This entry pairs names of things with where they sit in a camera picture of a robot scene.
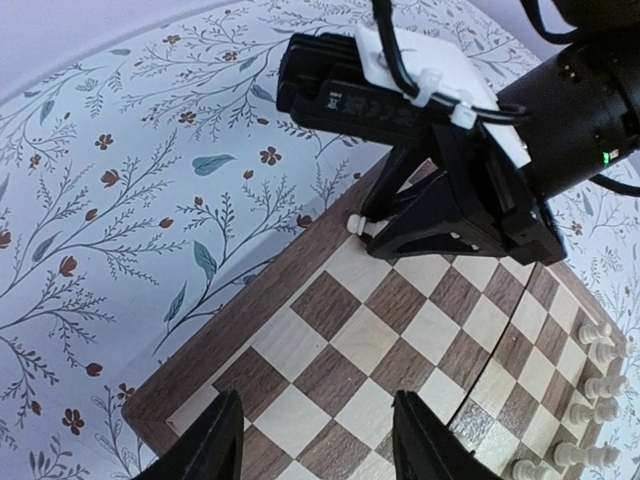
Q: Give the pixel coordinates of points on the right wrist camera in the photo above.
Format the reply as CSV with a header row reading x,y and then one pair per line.
x,y
341,84

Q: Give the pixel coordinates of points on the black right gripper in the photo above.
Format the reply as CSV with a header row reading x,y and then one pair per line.
x,y
584,117

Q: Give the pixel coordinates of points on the light chess bishop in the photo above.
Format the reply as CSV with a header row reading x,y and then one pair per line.
x,y
603,412

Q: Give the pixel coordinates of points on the wooden chess board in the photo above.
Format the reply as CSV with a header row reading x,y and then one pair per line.
x,y
317,345

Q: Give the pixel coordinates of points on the light chess king piece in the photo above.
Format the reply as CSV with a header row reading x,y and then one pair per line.
x,y
524,469

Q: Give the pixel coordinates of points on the floral patterned table mat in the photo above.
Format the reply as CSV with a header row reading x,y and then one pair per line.
x,y
135,185

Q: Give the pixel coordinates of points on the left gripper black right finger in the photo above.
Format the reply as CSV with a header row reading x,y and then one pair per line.
x,y
425,449

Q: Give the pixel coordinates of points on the light chess queen piece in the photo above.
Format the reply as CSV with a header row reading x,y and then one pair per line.
x,y
566,454

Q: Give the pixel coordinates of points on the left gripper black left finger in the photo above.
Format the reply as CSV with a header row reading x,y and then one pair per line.
x,y
212,447

